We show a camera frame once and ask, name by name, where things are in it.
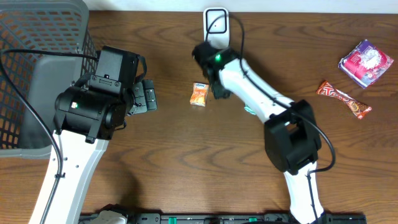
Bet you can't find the orange tissue pack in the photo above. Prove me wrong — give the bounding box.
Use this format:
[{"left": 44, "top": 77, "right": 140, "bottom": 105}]
[{"left": 190, "top": 83, "right": 209, "bottom": 106}]

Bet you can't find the green flushable wipes pack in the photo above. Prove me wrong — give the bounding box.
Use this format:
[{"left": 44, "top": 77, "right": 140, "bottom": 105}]
[{"left": 244, "top": 105, "right": 256, "bottom": 115}]

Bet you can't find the orange brown candy wrapper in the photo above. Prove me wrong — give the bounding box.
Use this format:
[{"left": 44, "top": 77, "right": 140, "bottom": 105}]
[{"left": 316, "top": 81, "right": 372, "bottom": 119}]

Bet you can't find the purple red snack bag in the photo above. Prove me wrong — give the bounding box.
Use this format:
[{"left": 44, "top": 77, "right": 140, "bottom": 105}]
[{"left": 338, "top": 39, "right": 394, "bottom": 89}]

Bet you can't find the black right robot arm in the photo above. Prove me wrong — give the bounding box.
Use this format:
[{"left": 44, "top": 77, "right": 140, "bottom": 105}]
[{"left": 192, "top": 42, "right": 324, "bottom": 223}]

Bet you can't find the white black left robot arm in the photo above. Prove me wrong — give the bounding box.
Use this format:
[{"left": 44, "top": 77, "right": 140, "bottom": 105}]
[{"left": 29, "top": 46, "right": 157, "bottom": 223}]

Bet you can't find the white barcode scanner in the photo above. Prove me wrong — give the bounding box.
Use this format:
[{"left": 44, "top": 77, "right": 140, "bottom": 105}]
[{"left": 203, "top": 7, "right": 230, "bottom": 49}]

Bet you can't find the grey plastic mesh basket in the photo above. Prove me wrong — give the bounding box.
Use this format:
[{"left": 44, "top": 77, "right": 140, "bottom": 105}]
[{"left": 1, "top": 0, "right": 97, "bottom": 159}]

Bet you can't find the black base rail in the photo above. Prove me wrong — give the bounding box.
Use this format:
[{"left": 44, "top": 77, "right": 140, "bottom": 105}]
[{"left": 79, "top": 212, "right": 368, "bottom": 224}]

